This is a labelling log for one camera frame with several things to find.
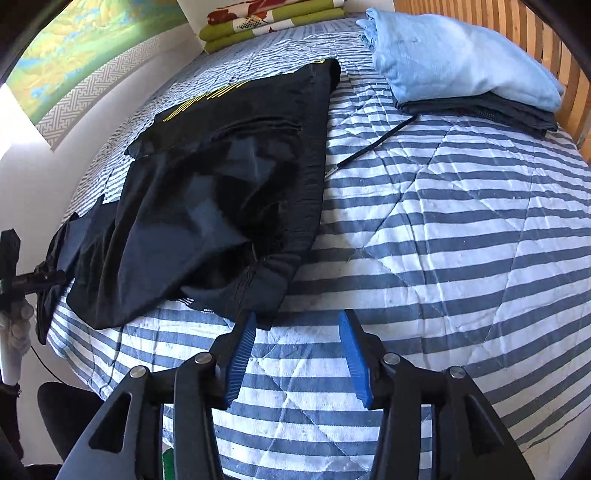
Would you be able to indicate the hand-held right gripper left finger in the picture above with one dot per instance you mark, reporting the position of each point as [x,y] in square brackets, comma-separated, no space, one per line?
[240,355]

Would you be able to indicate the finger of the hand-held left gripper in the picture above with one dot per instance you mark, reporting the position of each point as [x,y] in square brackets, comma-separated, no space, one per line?
[39,280]

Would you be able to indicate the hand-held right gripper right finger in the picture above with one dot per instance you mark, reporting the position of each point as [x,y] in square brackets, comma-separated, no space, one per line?
[354,355]

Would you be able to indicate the black pants with yellow lines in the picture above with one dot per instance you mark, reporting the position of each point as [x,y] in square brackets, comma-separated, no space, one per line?
[207,184]

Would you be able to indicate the person's left forearm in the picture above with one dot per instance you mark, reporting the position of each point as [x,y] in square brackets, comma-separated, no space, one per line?
[8,415]

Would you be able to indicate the person's left hand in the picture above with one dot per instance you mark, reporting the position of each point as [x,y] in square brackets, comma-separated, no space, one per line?
[16,332]

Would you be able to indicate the person's leg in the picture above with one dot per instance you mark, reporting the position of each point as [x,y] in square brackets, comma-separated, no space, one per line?
[69,420]

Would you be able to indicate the blue striped quilt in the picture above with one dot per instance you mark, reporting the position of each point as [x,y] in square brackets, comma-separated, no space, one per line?
[438,230]

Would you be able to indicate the dark folded clothes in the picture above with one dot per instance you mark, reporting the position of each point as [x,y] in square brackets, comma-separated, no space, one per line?
[517,115]

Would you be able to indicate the folded light blue cloth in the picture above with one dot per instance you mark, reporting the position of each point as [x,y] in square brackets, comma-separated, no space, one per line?
[452,60]

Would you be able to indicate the blue checked bed sheet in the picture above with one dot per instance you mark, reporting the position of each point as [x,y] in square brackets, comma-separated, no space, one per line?
[286,41]

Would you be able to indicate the folded green floral blanket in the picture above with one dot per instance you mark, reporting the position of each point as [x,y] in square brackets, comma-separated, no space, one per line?
[277,23]

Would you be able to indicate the wooden slatted headboard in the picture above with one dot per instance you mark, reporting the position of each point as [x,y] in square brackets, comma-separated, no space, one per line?
[545,37]

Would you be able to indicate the landscape wall poster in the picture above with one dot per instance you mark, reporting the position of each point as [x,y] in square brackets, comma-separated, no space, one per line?
[83,60]

